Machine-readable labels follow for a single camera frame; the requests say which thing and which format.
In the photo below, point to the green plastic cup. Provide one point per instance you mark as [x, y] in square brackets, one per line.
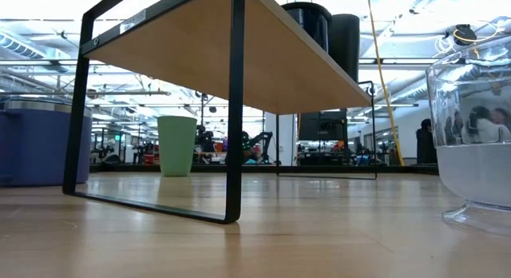
[177, 146]

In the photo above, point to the dark blue speckled enamel mug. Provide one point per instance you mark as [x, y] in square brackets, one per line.
[309, 22]

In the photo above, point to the tall black tumbler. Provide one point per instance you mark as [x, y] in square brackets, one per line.
[345, 46]

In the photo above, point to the purple insulated mug with lid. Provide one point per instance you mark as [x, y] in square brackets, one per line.
[32, 146]

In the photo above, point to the black background robot arm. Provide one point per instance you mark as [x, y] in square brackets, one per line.
[263, 140]

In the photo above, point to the wooden shelf with black legs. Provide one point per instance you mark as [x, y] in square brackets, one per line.
[223, 50]

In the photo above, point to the black background monitor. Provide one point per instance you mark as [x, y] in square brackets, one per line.
[323, 128]

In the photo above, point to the person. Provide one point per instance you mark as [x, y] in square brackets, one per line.
[426, 144]

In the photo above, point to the black round ceiling fixture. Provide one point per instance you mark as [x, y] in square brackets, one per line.
[464, 34]

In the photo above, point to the black aluminium table frame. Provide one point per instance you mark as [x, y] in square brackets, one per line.
[207, 168]

